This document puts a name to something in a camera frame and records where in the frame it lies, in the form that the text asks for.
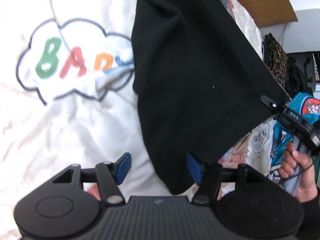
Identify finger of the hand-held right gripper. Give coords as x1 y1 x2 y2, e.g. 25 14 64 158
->
260 95 320 155

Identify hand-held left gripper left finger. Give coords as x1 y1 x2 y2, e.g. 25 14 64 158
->
52 152 132 205

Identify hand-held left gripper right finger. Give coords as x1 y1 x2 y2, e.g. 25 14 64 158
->
187 152 265 205

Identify black shorts with patterned trim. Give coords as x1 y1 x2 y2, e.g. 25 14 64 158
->
131 0 292 196

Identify person's right forearm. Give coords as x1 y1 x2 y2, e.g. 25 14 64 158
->
299 186 320 233

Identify person's right hand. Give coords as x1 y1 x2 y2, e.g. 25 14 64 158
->
279 142 319 203

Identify teal printed garment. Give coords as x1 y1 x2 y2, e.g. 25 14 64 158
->
269 92 320 189

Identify black garment pile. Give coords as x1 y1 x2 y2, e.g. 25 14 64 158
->
285 56 309 99

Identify grey suitcase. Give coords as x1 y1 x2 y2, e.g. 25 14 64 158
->
299 52 320 95

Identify leopard print garment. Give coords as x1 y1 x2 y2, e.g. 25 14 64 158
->
264 34 288 88

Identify cream bear print bed sheet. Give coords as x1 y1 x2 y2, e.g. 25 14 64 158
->
0 0 264 205

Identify flattened cardboard box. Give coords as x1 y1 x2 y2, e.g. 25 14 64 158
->
222 0 299 28

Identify thin black cable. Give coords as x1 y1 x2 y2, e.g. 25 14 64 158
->
285 145 315 180

